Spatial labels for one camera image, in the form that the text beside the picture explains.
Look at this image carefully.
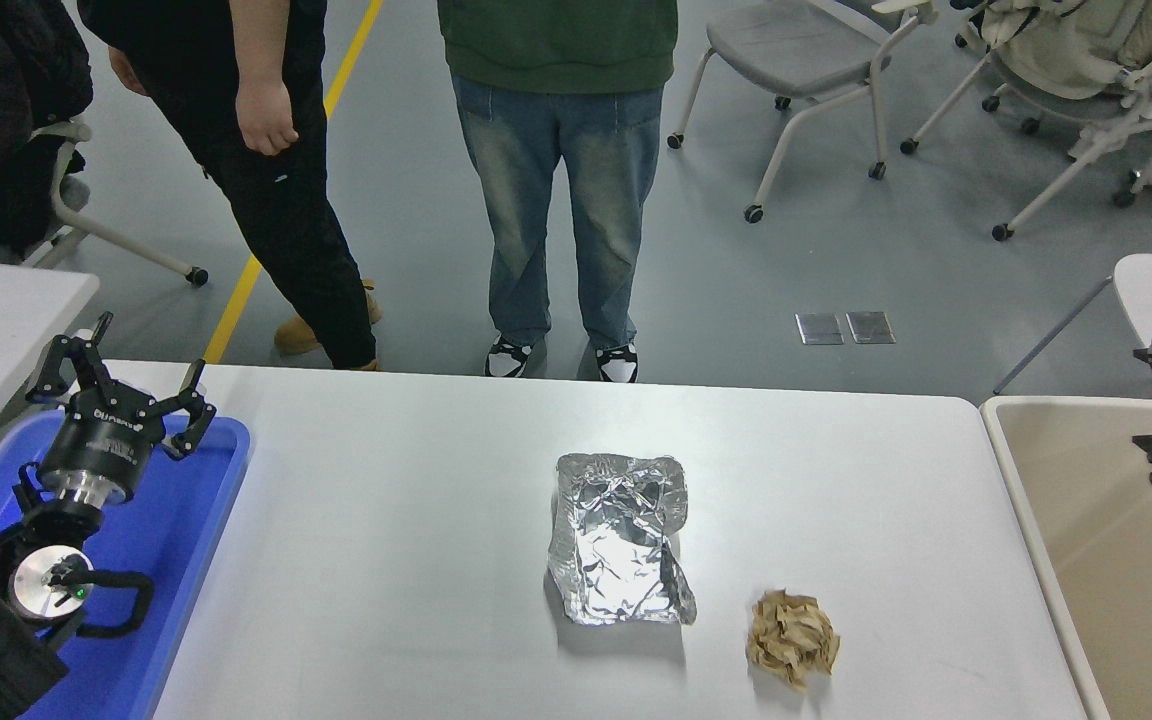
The large pale plastic bin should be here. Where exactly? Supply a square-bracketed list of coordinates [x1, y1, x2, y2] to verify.
[978, 396, 1152, 720]

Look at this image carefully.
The person's hand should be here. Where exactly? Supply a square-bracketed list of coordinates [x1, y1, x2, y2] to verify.
[235, 80, 301, 157]
[108, 45, 150, 98]

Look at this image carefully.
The silver foil tray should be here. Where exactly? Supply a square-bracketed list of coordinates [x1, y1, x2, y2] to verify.
[546, 452, 698, 627]

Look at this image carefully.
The blue plastic tray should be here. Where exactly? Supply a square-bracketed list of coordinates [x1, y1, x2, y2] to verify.
[0, 408, 252, 720]

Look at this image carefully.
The white frame wheeled chair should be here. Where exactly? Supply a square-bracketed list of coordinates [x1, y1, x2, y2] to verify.
[898, 0, 1152, 242]

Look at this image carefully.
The grey seat wheeled chair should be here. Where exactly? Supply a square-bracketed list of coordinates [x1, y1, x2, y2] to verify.
[666, 0, 937, 224]

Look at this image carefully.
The cream jacket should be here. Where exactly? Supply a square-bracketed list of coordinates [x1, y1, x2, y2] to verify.
[971, 0, 1152, 99]

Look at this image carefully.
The tan paper ball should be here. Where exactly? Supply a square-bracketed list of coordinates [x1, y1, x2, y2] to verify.
[745, 588, 841, 691]

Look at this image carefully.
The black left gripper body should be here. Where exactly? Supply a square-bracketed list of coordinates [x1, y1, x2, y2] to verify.
[38, 388, 169, 495]

